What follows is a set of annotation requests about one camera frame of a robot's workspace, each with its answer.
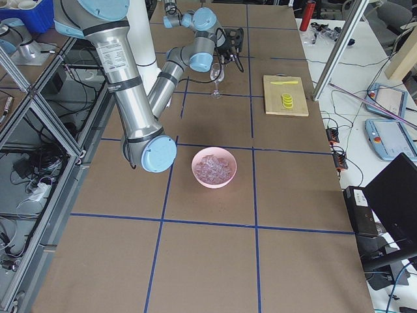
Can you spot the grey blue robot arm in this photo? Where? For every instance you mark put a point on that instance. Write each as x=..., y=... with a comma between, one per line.
x=203, y=19
x=121, y=35

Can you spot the pile of clear ice cubes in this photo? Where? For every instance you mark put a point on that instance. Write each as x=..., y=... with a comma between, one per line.
x=213, y=170

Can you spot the aluminium frame post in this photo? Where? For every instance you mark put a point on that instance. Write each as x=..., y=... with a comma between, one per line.
x=357, y=10

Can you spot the black box device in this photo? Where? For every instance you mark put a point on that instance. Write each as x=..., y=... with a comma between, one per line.
x=359, y=211

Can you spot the bamboo cutting board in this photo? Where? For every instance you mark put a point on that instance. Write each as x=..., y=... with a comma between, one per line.
x=274, y=102

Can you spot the yellow plastic knife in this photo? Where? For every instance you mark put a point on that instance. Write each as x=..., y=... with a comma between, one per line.
x=291, y=82

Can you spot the pink bowl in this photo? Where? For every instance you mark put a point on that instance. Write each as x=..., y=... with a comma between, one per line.
x=220, y=153

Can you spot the blue storage bin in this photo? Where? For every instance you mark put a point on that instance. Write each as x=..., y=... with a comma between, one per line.
x=37, y=19

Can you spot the clear wine glass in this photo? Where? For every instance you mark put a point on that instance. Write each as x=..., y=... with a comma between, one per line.
x=217, y=76

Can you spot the red thermos bottle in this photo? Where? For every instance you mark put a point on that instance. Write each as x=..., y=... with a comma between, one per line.
x=307, y=15

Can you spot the teach pendant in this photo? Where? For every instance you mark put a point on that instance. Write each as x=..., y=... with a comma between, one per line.
x=389, y=138
x=390, y=98

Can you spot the clear plastic bag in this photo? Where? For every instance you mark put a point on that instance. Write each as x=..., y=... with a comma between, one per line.
x=319, y=32

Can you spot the aluminium frame rack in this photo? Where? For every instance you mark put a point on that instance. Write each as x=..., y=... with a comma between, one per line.
x=52, y=116

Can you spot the wooden post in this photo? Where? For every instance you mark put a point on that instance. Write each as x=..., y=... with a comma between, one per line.
x=403, y=61

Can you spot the black laptop monitor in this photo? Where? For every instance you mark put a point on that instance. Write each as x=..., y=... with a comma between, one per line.
x=392, y=197

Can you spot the teach pendant far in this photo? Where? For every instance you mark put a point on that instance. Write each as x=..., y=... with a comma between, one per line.
x=390, y=98

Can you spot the teach pendant near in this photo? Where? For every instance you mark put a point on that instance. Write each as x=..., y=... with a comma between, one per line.
x=389, y=138

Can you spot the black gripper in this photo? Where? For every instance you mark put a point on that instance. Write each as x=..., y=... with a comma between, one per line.
x=224, y=49

